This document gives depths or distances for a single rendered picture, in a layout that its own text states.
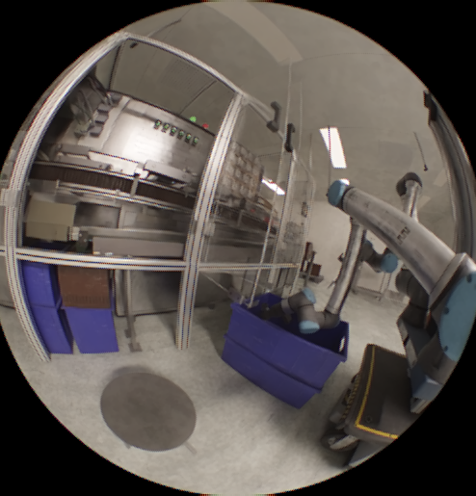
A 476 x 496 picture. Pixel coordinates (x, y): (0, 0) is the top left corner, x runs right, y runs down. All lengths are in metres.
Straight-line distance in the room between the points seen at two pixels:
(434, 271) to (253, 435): 0.82
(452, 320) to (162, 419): 0.67
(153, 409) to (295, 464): 0.61
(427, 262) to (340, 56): 1.92
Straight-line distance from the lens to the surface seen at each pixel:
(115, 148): 1.29
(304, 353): 0.69
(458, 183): 1.11
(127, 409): 0.57
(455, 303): 0.35
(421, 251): 0.41
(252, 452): 0.81
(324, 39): 1.98
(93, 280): 0.77
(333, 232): 5.48
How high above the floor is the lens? 0.77
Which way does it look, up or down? 5 degrees down
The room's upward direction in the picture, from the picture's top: 12 degrees clockwise
